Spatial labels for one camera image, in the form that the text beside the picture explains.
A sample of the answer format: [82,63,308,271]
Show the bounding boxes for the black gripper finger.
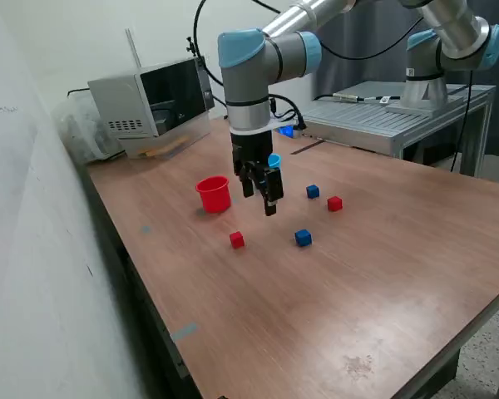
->
[255,164,285,217]
[237,163,259,199]

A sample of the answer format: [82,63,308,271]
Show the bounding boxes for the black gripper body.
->
[230,129,275,175]

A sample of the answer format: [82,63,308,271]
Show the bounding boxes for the red plastic cup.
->
[195,175,233,214]

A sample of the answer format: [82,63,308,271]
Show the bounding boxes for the light wooden sticks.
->
[137,135,191,159]

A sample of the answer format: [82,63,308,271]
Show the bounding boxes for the silver microwave oven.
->
[86,56,215,140]

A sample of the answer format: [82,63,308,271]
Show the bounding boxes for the white thin rod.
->
[125,27,143,70]

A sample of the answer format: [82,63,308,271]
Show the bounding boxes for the long blue-grey tape strip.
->
[170,322,200,342]

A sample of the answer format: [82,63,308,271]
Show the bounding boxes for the metal robot mounting plate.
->
[385,93,462,117]

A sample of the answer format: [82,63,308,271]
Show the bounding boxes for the crumpled clear plastic bag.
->
[52,93,124,165]

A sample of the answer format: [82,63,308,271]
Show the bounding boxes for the wrist camera with white bracket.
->
[269,118,305,140]

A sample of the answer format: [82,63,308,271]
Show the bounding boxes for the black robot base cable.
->
[314,93,403,104]

